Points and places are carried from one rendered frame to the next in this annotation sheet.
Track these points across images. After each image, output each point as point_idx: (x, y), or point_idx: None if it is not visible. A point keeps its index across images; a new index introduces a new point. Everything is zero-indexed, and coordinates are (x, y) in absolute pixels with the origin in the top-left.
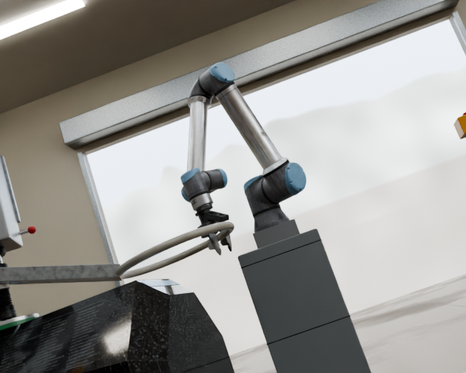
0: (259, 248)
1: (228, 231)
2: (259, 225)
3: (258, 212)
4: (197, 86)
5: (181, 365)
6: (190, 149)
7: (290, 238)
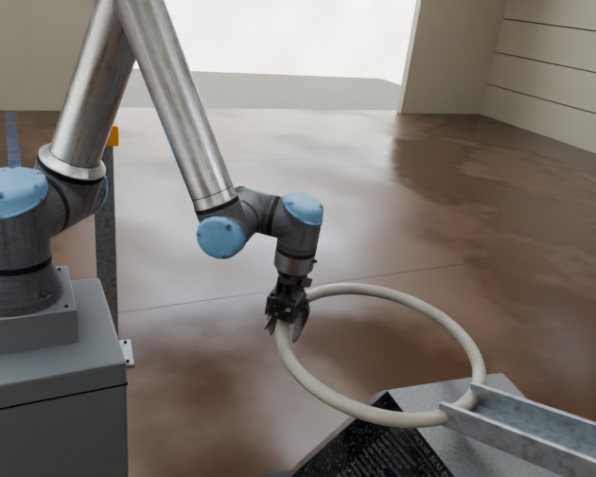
0: (113, 334)
1: (318, 298)
2: (54, 290)
3: (47, 259)
4: None
5: None
6: (209, 125)
7: (107, 303)
